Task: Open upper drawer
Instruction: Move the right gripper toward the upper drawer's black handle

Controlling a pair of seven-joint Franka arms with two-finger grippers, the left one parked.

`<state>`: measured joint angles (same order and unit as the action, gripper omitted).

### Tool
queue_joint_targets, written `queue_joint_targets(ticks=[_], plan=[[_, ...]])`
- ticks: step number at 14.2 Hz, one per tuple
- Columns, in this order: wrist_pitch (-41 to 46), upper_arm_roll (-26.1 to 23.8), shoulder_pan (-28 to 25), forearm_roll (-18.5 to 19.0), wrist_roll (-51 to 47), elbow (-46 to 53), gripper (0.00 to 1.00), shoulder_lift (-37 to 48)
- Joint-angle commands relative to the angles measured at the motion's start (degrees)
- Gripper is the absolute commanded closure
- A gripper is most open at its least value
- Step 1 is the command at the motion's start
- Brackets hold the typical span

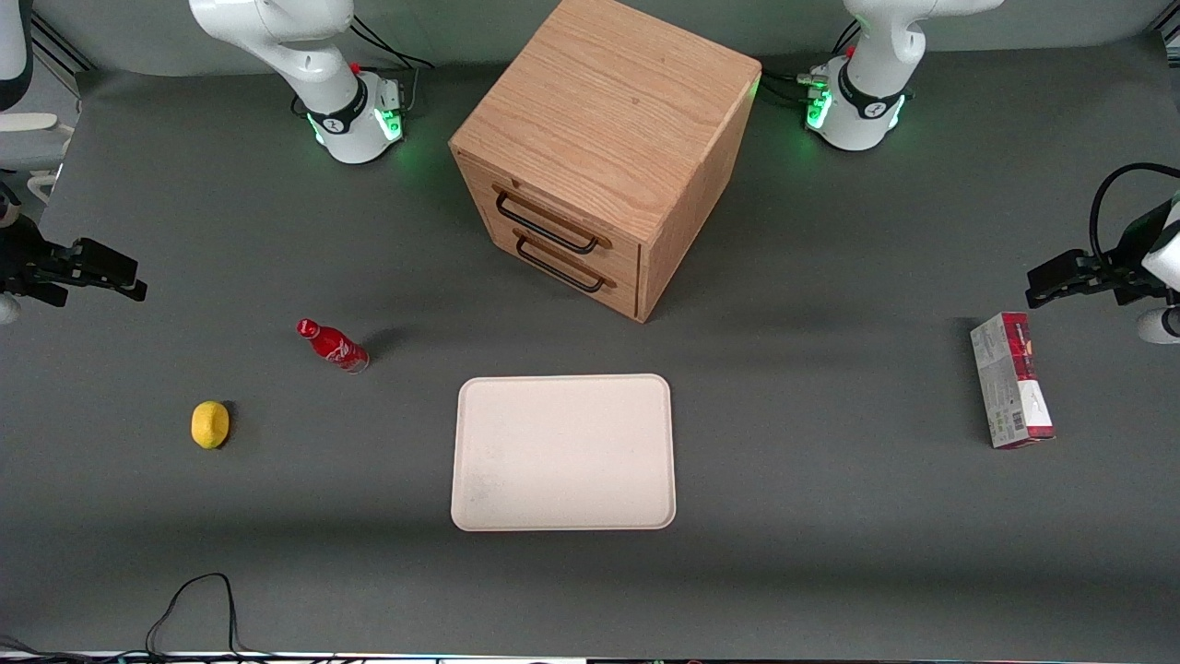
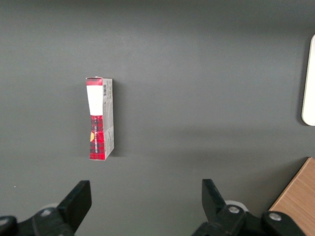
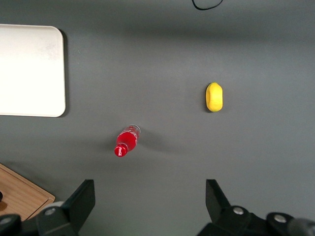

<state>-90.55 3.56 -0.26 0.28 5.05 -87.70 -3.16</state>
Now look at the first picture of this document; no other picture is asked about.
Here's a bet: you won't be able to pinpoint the oak wooden drawer cabinet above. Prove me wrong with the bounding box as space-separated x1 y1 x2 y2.
449 0 762 323

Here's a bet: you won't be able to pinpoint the aluminium frame rail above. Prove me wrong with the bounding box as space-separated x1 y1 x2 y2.
32 14 95 75

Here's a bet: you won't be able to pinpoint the red cola bottle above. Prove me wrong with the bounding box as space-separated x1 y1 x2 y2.
296 318 371 374

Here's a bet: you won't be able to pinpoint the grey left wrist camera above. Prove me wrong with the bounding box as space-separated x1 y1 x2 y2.
1136 308 1180 345

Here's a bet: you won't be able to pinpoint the black left arm base cables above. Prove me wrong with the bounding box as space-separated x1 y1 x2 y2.
760 20 863 110

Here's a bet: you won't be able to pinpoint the white chair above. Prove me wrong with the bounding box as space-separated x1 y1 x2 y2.
0 111 77 204

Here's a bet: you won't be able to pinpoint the black right arm base cables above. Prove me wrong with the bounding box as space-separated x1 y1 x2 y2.
348 14 436 119

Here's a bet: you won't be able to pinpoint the black loose cable loop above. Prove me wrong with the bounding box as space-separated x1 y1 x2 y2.
145 573 245 658

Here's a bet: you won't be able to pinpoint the black arm base cables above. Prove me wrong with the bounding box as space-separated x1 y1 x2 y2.
348 14 436 119
760 20 863 110

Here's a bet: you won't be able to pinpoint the beige plastic tray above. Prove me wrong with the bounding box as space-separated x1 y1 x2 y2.
451 373 677 532

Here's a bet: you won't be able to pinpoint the wooden drawer with black handle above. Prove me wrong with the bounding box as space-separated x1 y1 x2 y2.
458 155 641 285
481 214 641 319

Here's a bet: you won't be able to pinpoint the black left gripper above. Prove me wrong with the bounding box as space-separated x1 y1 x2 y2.
1026 201 1174 309

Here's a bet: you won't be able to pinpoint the grey and red carton box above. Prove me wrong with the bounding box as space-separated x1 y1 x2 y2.
970 312 1056 450

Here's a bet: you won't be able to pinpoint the black left wrist camera cable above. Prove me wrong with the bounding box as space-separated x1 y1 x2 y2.
1090 163 1180 264

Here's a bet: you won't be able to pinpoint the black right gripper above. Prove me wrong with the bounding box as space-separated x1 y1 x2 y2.
0 217 147 307

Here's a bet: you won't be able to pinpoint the yellow lemon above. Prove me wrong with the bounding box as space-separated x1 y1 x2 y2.
191 400 230 450

